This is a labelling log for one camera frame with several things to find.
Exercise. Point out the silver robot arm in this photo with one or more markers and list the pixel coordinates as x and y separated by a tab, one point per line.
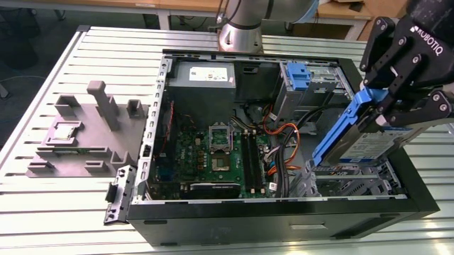
241	34

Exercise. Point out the grey card retainer bracket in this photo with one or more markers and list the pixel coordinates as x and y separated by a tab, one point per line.
122	191

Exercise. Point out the black PC case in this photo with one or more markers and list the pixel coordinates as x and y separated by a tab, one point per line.
249	225

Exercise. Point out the metal disk bay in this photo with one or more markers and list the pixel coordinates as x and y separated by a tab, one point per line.
354	176

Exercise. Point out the grey power supply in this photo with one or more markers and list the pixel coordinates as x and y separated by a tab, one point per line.
202	103

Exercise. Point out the black RAM slot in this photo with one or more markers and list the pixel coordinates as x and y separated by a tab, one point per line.
249	162
258	162

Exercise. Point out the hard disk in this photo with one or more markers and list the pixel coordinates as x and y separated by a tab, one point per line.
369	146

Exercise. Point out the blue drive latch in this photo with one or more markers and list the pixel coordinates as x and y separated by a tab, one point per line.
298	77

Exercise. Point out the brown wooden cabinet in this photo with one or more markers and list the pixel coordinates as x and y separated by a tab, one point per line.
390	10

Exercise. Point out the CPU socket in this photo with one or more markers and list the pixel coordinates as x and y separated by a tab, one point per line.
222	164

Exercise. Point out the silver CPU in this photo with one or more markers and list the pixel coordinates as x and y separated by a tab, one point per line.
63	133

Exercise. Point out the metal drive cage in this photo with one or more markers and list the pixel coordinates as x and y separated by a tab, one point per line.
287	103

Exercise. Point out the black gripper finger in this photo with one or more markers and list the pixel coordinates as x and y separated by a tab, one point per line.
412	117
383	58

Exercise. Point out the wooden desk with white frame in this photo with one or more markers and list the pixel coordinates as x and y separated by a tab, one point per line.
341	12

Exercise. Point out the grey parts rack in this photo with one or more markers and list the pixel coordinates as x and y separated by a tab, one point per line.
99	148

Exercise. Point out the black graphics card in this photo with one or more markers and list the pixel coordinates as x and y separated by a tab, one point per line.
213	190

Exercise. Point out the green RAM stick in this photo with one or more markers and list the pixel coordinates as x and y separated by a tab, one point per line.
80	152

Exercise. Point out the green motherboard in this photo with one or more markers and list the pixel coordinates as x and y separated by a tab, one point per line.
191	159

